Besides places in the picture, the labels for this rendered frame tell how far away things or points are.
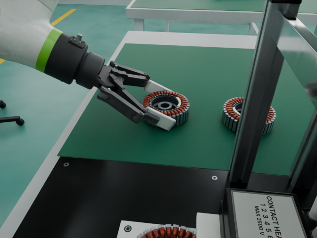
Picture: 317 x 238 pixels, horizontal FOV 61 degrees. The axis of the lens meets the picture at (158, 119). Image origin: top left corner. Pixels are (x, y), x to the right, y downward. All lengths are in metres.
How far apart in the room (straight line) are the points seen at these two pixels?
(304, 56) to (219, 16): 1.29
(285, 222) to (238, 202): 0.04
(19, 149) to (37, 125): 0.24
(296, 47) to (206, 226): 0.18
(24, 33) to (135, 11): 1.04
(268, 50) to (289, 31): 0.06
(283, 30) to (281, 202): 0.16
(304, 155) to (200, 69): 0.49
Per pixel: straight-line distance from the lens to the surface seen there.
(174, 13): 1.52
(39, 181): 0.53
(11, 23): 0.57
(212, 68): 0.87
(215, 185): 0.46
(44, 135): 1.91
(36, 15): 0.58
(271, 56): 0.36
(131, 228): 0.40
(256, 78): 0.36
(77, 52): 0.56
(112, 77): 0.57
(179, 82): 0.77
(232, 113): 0.60
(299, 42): 0.26
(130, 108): 0.53
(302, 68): 0.25
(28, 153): 1.81
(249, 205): 0.26
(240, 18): 1.54
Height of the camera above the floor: 1.12
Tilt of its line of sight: 36 degrees down
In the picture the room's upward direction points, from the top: straight up
